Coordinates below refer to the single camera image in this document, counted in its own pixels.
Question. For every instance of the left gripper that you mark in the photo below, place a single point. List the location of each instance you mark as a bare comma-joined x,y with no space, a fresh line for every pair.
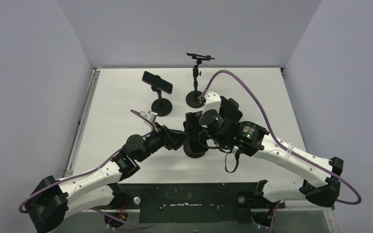
172,139

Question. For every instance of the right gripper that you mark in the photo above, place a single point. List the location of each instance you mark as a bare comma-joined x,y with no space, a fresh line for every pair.
193,127

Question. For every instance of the black phone stand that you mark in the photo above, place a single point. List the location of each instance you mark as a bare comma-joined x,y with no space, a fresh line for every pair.
190,154
161,106

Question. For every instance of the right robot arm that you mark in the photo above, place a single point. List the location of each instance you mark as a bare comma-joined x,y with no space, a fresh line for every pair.
316,182

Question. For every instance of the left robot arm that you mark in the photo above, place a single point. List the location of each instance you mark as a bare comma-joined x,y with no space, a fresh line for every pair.
55,199

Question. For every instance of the tall empty phone stand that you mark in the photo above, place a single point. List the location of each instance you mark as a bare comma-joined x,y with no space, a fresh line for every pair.
192,98

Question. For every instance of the dark blue phone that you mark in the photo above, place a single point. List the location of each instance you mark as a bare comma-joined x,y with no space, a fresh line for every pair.
229,109

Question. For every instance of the magenta edged phone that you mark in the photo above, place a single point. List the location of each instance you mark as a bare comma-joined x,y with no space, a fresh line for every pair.
157,82

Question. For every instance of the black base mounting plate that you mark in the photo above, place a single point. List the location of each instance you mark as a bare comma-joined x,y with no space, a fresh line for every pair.
240,203

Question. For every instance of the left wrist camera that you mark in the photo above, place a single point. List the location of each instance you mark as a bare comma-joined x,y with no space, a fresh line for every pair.
150,117

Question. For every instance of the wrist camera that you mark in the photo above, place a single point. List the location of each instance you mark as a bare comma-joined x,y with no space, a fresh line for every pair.
150,117
212,101

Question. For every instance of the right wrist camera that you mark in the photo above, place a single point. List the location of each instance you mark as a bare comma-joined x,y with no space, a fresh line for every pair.
212,101

